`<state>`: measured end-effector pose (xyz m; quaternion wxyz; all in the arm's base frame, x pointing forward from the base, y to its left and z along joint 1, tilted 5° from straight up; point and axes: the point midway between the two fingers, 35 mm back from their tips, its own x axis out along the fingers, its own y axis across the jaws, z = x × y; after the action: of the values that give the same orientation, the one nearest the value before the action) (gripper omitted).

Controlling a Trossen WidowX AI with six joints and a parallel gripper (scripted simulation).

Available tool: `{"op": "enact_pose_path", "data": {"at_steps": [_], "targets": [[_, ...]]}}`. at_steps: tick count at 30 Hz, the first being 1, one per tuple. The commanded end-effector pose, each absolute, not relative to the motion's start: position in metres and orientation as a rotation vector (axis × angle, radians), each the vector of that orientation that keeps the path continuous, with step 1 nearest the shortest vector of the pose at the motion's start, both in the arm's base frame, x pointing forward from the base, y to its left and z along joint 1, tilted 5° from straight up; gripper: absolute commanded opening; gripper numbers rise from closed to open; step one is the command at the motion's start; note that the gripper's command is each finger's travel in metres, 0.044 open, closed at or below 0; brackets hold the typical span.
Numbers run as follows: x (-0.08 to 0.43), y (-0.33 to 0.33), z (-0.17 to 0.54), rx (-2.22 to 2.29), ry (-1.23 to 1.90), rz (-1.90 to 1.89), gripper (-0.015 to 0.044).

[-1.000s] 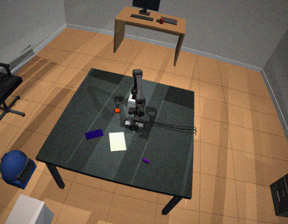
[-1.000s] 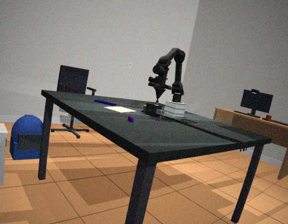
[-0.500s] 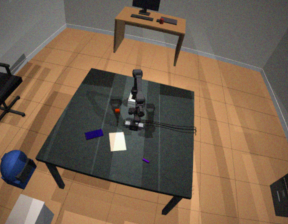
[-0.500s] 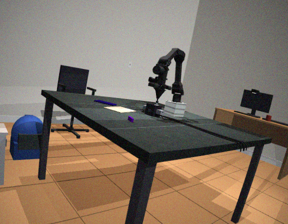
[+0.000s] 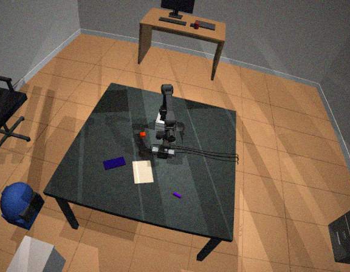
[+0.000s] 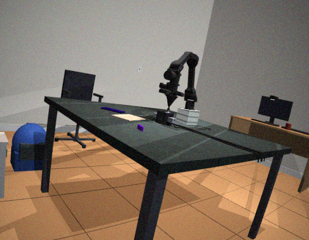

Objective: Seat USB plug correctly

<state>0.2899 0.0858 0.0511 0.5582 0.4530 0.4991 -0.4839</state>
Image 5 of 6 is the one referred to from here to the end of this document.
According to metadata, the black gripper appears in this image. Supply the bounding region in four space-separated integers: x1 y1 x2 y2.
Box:
162 131 171 149

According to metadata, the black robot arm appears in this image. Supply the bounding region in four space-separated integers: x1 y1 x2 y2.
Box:
156 84 177 142

